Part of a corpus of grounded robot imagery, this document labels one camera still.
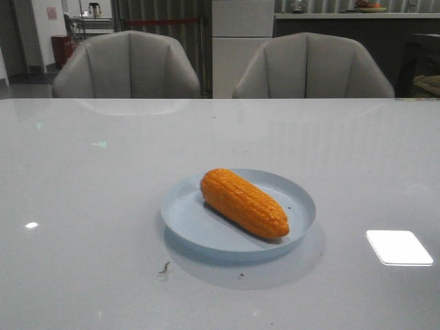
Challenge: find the white cabinet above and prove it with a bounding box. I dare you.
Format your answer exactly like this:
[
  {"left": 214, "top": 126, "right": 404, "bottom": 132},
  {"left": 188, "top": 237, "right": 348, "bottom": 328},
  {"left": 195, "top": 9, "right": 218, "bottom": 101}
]
[{"left": 212, "top": 1, "right": 274, "bottom": 98}]

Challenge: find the light blue round plate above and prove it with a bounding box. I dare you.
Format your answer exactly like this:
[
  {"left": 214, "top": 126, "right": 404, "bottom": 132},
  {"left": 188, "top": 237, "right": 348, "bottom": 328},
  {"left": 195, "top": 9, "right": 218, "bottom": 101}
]
[{"left": 161, "top": 168, "right": 316, "bottom": 261}]

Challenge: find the red bin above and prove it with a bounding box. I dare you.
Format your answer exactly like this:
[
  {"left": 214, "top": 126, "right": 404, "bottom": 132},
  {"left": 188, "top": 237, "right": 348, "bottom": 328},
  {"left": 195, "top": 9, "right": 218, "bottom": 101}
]
[{"left": 51, "top": 35, "right": 73, "bottom": 69}]

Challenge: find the orange corn cob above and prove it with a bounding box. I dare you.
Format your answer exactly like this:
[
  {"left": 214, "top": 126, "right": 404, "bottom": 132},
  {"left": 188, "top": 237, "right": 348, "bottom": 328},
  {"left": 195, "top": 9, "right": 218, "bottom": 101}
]
[{"left": 199, "top": 168, "right": 289, "bottom": 239}]

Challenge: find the fruit bowl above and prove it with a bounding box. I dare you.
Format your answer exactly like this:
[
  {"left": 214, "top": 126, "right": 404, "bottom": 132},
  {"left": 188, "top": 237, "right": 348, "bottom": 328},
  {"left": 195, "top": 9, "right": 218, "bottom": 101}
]
[{"left": 354, "top": 0, "right": 386, "bottom": 13}]

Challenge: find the background desk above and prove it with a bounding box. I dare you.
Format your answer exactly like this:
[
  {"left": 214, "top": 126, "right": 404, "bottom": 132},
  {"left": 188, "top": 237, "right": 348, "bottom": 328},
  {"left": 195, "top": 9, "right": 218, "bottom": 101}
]
[{"left": 71, "top": 16, "right": 114, "bottom": 34}]

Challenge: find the dark counter with shelf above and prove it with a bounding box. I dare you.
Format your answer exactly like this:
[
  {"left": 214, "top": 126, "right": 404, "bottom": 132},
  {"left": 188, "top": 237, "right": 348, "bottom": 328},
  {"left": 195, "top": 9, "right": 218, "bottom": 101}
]
[{"left": 273, "top": 13, "right": 439, "bottom": 97}]

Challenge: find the red barrier belt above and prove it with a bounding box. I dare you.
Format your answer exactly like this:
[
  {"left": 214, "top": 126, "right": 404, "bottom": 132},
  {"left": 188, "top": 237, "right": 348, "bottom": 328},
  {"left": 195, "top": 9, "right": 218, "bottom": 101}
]
[{"left": 124, "top": 17, "right": 201, "bottom": 26}]

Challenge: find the grey leather chair right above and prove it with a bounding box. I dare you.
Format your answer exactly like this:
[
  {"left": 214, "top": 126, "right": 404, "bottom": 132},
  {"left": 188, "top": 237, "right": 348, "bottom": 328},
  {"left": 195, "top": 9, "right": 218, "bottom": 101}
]
[{"left": 232, "top": 32, "right": 395, "bottom": 99}]

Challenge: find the pink wall notice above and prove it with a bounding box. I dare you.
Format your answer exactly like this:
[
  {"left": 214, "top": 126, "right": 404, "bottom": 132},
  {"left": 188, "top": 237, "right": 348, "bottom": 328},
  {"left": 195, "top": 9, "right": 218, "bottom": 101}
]
[{"left": 46, "top": 7, "right": 57, "bottom": 21}]

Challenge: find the grey leather chair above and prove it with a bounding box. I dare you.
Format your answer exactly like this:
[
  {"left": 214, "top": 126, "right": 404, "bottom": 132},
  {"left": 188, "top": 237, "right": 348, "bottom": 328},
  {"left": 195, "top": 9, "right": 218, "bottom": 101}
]
[
  {"left": 52, "top": 30, "right": 201, "bottom": 98},
  {"left": 232, "top": 32, "right": 395, "bottom": 99}
]

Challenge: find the grey leather chair left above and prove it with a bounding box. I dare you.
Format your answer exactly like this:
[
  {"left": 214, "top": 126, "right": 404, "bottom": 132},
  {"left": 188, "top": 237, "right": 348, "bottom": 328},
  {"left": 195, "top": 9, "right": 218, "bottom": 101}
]
[{"left": 52, "top": 30, "right": 201, "bottom": 98}]

